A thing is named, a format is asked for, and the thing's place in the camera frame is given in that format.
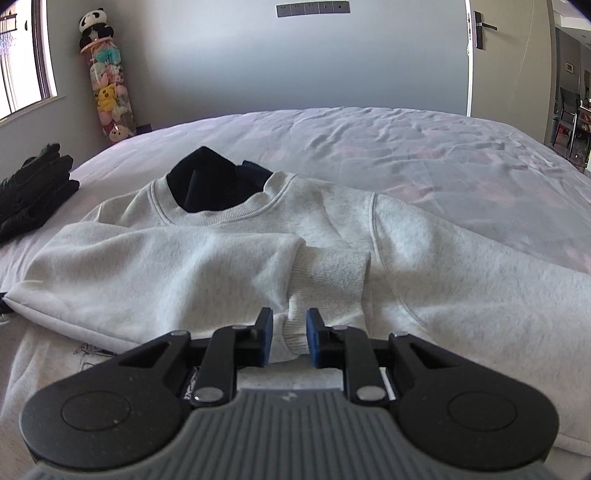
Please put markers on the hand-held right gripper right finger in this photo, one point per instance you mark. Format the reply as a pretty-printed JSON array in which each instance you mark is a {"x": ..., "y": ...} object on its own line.
[{"x": 314, "y": 341}]

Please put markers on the small black box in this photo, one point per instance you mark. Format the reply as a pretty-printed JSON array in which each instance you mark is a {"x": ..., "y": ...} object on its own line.
[{"x": 144, "y": 129}]

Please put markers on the grey wall switch panel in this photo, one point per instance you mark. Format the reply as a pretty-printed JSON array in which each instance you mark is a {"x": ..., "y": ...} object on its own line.
[{"x": 314, "y": 9}]

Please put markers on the window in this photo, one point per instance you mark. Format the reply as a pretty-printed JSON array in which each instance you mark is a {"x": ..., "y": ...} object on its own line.
[{"x": 23, "y": 55}]

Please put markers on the clear tube of plush toys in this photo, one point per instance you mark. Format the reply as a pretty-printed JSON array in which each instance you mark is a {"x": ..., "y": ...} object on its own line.
[{"x": 111, "y": 92}]

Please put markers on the cream door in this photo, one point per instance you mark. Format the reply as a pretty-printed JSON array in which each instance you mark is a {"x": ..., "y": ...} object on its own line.
[{"x": 508, "y": 60}]

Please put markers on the navy blue garment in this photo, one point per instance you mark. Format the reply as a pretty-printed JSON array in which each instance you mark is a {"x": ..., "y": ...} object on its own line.
[{"x": 207, "y": 180}]

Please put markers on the panda plush toy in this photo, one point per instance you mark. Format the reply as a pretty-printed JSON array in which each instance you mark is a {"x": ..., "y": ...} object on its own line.
[{"x": 94, "y": 25}]

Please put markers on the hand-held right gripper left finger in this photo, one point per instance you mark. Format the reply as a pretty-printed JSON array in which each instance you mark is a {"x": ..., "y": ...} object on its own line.
[{"x": 266, "y": 339}]

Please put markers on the bed with pale dotted sheet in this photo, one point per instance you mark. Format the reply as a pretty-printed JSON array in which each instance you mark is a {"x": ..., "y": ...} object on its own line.
[{"x": 415, "y": 152}]

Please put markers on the folded black garment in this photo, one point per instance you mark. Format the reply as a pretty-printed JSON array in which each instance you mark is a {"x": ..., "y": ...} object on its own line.
[{"x": 32, "y": 194}]

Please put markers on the light grey printed sweatshirt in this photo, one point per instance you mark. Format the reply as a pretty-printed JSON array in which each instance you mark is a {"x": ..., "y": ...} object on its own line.
[{"x": 438, "y": 258}]

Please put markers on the dark dining chair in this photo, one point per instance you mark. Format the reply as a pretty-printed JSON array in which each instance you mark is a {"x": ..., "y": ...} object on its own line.
[{"x": 568, "y": 110}]

